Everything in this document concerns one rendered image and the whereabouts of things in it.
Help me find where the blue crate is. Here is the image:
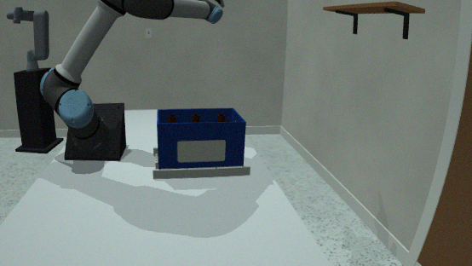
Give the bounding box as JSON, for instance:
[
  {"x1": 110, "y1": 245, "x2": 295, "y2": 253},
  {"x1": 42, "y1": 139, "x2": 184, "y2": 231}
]
[{"x1": 157, "y1": 108, "x2": 246, "y2": 169}]

